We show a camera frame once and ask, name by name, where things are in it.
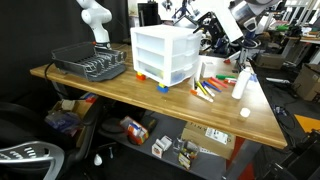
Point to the open cardboard box with clutter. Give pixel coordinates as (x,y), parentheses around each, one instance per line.
(66,116)

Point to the black monitor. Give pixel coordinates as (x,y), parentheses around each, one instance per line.
(148,13)

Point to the pink marker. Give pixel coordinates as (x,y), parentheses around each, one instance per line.
(219,82)

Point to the white marker with orange cap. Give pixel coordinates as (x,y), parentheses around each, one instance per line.
(201,95)

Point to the white bottle cap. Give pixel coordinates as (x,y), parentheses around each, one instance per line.
(245,112)

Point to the brown box on floor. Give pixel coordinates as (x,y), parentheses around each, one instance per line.
(269,61)

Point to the all green marker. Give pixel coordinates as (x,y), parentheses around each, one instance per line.
(225,77)

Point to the red and white marker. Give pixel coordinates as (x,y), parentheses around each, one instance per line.
(230,81)

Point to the blue and yellow toy block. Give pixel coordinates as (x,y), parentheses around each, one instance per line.
(162,88)

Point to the translucent drawer with blue contents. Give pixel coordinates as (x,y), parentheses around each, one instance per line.
(154,70)

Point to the clear container with small items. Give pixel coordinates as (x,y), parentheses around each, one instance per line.
(186,153)

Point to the black office chair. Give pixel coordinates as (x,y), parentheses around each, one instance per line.
(20,133)

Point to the grey plastic dish rack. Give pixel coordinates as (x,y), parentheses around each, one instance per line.
(88,65)

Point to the translucent drawer between two drawers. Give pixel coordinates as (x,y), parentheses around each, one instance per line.
(152,56)

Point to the blue marker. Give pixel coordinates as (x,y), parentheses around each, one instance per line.
(211,86)

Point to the red toy block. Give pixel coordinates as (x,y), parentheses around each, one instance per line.
(141,77)

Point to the white plastic drawer unit frame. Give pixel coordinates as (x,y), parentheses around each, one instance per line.
(163,30)

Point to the yellow marker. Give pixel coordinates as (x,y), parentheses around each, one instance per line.
(201,88)

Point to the flat cardboard box with label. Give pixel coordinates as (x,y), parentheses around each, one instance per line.
(206,140)

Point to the orange floor mat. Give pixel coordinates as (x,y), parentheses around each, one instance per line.
(308,122)

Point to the white square pen cup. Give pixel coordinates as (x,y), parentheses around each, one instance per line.
(208,68)

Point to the white plastic bottle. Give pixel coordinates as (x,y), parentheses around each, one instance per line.
(240,83)

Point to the blue metal stand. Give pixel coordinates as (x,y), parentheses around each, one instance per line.
(245,53)

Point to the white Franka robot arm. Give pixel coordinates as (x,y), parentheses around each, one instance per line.
(253,10)

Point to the black marker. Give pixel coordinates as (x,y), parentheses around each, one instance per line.
(194,83)

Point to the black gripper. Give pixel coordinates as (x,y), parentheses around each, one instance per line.
(215,24)

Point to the large cardboard box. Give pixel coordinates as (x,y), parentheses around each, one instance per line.
(308,83)

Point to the orange snack package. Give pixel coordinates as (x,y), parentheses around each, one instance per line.
(134,130)

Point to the small white background robot arm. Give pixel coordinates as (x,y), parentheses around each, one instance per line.
(98,20)

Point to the small white carton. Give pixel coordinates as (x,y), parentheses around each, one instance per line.
(161,146)

